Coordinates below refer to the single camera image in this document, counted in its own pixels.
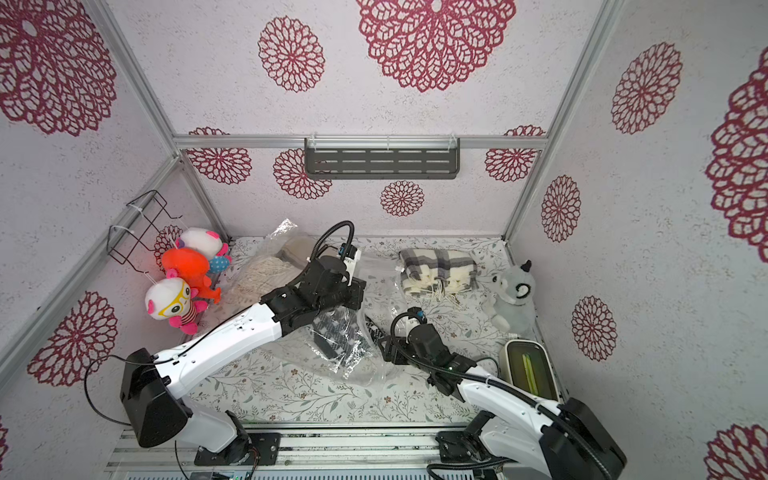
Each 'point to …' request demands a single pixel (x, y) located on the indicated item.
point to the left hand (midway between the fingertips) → (366, 286)
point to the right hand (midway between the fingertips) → (384, 340)
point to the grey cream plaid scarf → (437, 271)
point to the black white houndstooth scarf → (336, 335)
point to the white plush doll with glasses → (173, 299)
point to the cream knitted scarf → (257, 277)
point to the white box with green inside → (525, 364)
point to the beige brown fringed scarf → (297, 248)
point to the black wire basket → (138, 218)
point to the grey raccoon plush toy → (514, 291)
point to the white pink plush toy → (209, 242)
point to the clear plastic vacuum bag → (384, 298)
